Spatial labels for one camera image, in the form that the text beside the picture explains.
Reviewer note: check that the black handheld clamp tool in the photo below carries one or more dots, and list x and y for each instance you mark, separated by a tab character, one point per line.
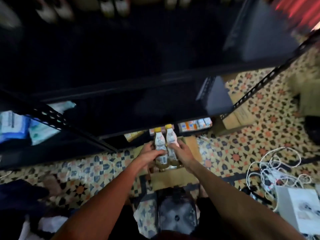
251	193

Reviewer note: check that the person's left forearm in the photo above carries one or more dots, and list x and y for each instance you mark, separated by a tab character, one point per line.
105	207

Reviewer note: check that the person's right forearm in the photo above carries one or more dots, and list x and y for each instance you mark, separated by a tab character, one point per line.
240	207

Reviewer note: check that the brown cardboard box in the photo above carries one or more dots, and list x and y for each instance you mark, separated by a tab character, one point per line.
172	176

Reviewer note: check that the person's right hand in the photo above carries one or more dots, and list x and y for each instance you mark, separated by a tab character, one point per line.
182	155

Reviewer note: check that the stack of pink white boxes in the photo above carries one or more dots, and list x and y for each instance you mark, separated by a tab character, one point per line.
156	130

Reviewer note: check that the black shoe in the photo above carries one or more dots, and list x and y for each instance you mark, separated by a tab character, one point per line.
314	129

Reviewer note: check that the black plastic stool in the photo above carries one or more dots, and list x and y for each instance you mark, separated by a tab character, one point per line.
176	216

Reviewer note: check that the row of orange blue packets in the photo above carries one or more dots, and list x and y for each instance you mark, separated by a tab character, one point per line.
196	124

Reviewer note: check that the white appliance carton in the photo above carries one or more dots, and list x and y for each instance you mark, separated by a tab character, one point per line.
300	208

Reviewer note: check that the row of wet wipe packs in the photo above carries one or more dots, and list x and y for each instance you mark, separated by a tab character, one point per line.
25	125

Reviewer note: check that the tissue packs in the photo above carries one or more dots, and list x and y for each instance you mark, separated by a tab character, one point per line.
134	135

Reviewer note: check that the white power strip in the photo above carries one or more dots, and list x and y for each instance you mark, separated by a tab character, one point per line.
272	176

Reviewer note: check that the person's left hand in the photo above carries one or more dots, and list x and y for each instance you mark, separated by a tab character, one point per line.
148	157

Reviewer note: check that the red curtain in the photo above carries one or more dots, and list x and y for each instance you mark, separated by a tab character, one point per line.
297	7

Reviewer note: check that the black metal shelf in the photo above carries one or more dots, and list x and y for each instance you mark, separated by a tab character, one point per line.
125	52
40	147

